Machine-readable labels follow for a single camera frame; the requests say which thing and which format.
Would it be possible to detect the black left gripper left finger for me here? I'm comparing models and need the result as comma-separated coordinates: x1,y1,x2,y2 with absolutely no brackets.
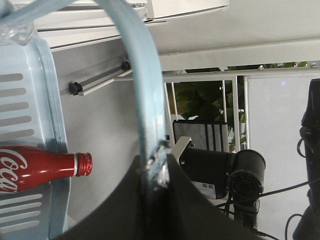
53,154,151,240

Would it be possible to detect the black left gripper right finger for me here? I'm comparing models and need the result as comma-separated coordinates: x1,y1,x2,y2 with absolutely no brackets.
164,154,261,240

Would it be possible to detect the red aluminium Coca-Cola bottle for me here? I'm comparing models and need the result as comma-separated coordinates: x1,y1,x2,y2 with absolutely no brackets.
0,145,93,194

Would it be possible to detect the light blue plastic basket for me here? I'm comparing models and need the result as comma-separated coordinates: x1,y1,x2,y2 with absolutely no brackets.
0,0,166,240

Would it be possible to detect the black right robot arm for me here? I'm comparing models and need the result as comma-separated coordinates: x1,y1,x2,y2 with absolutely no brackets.
179,148,266,229

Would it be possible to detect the green potted plant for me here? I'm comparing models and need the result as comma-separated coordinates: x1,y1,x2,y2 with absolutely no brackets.
166,61,308,151

